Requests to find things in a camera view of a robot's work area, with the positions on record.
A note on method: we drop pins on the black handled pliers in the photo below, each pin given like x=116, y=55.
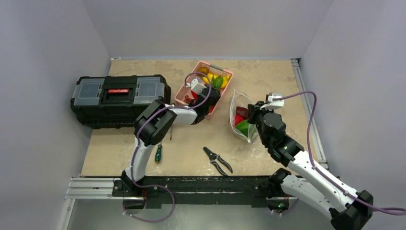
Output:
x=215, y=159

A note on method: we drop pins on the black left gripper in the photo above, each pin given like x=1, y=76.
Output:
x=217, y=95

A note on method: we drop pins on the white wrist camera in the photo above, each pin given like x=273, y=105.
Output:
x=197, y=86
x=273, y=101

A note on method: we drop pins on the red apple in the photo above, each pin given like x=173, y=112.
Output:
x=238, y=119

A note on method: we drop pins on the black plastic toolbox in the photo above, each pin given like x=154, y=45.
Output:
x=115, y=102

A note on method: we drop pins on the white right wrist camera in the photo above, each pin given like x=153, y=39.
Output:
x=273, y=101

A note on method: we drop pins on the clear dotted zip top bag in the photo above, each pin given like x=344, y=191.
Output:
x=239, y=99

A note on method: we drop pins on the green bell pepper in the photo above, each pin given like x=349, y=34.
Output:
x=247, y=129

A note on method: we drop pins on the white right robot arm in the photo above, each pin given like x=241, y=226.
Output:
x=302, y=177

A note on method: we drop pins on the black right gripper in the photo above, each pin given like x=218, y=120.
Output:
x=255, y=111

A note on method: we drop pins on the red chili pepper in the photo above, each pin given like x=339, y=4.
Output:
x=195, y=95

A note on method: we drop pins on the green handled screwdriver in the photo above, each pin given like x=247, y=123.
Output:
x=158, y=155

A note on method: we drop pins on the brown kiwi fruit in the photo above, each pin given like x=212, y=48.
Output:
x=203, y=70

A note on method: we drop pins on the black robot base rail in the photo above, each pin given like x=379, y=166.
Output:
x=254, y=191

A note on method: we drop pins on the yellow banana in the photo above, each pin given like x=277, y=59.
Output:
x=226, y=80

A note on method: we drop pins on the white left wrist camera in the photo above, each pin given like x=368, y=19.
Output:
x=197, y=86

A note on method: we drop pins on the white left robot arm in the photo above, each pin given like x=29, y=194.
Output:
x=154, y=123

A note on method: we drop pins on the dark red mangosteen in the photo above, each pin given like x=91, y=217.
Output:
x=242, y=111

